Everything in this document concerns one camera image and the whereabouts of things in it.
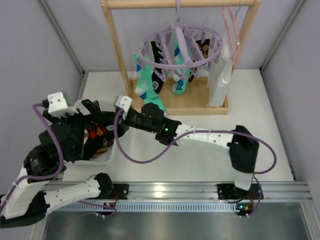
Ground argyle red orange sock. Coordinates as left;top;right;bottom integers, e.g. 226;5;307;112
84;122;108;151

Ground purple round clip hanger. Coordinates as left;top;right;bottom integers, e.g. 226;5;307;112
138;0;223;80

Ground black blue grey sock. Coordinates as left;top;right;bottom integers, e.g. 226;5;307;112
102;111;129;142

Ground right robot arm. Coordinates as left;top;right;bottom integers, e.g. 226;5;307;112
118;103;260;191

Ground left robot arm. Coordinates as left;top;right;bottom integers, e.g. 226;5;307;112
0;97;114;229

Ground brown socks in basket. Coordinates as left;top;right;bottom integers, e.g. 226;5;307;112
92;140;114;159

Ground white cloth on hanger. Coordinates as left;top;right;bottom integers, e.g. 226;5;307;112
207;30;233;108

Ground green sock front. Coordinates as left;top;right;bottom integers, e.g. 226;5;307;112
133;54;166;112

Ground green sock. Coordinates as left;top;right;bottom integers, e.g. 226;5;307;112
172;37;190;95
133;54;166;112

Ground white plastic basket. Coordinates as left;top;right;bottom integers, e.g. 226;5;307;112
74;98;117;166

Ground green sock rear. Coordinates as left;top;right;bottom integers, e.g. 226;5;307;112
172;37;190;95

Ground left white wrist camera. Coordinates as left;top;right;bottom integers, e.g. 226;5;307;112
47;92;79;119

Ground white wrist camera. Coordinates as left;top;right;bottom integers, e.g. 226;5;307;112
113;95;133;113
47;92;79;119

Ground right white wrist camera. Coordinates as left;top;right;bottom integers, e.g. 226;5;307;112
113;95;133;113

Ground wooden clothes rack frame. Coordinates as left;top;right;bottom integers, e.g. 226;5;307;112
100;0;260;116

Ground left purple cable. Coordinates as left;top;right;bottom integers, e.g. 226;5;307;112
0;102;118;221

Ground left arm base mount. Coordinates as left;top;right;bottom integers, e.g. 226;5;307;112
89;183;129;200

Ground grey slotted cable duct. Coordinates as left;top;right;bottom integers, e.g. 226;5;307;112
58;202;251;213

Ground pink wire hanger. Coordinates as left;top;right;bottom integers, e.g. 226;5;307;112
221;6;241;69

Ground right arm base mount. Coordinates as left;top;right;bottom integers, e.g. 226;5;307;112
217;183;264;201

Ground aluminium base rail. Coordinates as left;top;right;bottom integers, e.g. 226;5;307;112
126;181;313;202

